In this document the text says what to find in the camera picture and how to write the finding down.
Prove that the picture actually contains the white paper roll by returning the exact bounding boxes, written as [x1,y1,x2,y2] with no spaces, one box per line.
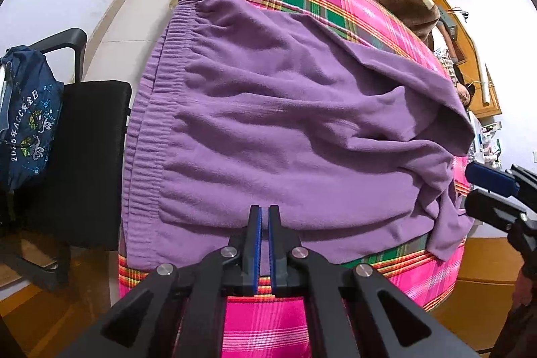
[480,63,491,105]

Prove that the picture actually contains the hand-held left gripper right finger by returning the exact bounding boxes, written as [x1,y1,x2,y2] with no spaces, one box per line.
[268,205,479,358]

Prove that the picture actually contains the navy printed drawstring bag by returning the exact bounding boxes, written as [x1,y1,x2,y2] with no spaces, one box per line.
[0,45,64,191]

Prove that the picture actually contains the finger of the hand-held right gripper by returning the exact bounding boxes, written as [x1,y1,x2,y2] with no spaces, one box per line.
[464,188,533,234]
[465,161,537,212]

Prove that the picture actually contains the wooden desk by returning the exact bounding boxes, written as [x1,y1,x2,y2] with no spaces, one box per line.
[432,0,504,119]

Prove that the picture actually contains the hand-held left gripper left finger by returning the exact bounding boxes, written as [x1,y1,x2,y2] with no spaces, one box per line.
[59,205,263,358]

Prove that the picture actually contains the black office chair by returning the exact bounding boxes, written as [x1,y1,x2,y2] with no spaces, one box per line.
[0,28,133,292]

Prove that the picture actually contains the purple fleece pants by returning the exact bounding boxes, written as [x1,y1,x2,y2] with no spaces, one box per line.
[121,0,477,272]

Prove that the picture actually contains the patterned cushion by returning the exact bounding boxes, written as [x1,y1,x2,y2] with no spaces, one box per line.
[434,43,458,80]

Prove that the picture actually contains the grey electronic box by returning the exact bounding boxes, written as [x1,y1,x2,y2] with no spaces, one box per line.
[445,16,462,40]

